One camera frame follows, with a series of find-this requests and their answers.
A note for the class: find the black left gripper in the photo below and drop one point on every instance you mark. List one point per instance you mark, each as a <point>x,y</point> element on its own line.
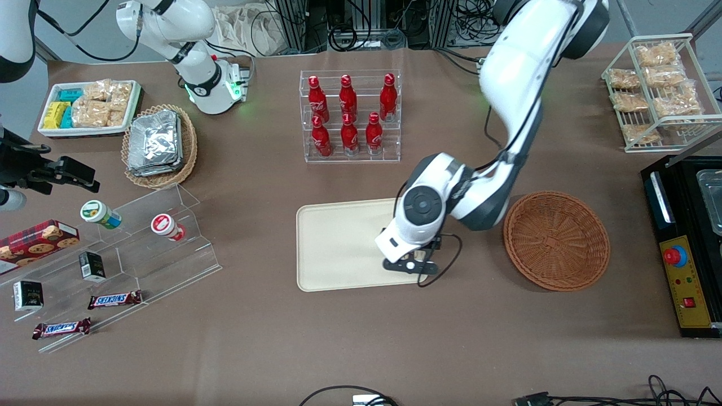
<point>436,243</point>

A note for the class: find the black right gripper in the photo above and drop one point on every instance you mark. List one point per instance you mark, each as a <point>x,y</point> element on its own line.
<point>27,170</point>

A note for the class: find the triangle sandwich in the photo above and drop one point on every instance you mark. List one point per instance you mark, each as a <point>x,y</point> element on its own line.
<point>420,258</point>

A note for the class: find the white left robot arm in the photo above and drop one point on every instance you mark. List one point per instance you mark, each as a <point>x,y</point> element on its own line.
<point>519,73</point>

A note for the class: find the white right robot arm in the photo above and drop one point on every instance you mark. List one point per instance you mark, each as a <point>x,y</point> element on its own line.
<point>197,73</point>

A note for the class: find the beige plastic tray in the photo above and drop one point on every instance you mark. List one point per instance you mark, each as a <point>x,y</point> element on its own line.
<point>338,248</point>

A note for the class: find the light wicker basket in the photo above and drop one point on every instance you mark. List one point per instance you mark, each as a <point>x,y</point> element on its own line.
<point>189,146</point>

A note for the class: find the brown wicker basket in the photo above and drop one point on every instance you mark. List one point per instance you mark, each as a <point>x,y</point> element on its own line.
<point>555,242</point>

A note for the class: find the white plastic snack bin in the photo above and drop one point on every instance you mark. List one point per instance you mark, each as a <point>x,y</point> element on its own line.
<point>84,132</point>

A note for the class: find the green sunflower lidded cup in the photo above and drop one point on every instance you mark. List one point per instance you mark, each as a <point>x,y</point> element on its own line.
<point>98,213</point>

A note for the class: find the teal snack pack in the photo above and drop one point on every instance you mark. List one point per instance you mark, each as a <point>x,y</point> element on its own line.
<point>70,95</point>
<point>67,118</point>

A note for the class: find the clear bag of crackers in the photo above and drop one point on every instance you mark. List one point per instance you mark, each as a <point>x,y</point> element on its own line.
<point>97,90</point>
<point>121,93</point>
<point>90,113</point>
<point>117,117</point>

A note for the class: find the yellow snack pack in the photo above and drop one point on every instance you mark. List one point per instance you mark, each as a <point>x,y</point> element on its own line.
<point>55,114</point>

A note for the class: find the foil wrapped pack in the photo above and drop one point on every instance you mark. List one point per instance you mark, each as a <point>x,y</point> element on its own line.
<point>152,171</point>
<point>153,138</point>

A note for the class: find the red tartan cookie box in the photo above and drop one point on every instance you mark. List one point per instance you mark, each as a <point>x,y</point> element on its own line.
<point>34,242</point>

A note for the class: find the small black barcode carton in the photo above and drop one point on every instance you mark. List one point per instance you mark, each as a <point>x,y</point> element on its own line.
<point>92,266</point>

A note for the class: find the clear acrylic stepped shelf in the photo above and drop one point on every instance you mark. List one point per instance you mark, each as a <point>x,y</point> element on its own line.
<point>141,248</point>

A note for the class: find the red lidded yogurt cup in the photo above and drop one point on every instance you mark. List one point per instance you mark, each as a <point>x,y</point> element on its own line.
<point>164,225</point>

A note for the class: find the clear acrylic bottle rack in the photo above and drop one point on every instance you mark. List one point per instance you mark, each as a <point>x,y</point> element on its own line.
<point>395,149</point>

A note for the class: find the black carton with white side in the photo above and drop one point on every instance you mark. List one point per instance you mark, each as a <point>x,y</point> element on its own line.
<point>28,296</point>

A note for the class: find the Snickers chocolate bar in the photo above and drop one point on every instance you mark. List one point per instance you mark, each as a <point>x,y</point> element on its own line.
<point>114,299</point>
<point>61,328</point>

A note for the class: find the red cola bottle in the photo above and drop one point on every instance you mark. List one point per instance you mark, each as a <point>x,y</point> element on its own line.
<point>350,135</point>
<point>317,98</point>
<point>388,97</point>
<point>373,134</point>
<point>348,97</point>
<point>321,138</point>

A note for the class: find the small white device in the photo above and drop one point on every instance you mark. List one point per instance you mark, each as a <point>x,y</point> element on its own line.
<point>366,400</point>

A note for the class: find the beige cloth bag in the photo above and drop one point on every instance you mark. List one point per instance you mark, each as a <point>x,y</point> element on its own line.
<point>242,28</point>

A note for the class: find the red emergency stop button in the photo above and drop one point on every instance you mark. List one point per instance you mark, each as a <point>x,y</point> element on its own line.
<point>675,255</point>

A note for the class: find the clear bag of pastry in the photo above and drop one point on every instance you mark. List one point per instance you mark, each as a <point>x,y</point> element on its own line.
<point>640,132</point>
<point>657,53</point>
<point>623,78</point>
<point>665,75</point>
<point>677,104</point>
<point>629,101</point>

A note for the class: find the black control box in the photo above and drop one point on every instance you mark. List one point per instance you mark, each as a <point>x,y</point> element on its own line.
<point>689,220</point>

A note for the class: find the yellow control panel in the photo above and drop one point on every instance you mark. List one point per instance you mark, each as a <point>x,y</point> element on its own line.
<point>696,282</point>

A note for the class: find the clear plastic container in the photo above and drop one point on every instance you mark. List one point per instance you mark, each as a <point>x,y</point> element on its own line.
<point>712,197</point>

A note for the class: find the aluminium frame post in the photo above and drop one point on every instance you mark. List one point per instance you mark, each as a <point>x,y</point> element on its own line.
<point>294,25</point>
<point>444,22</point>

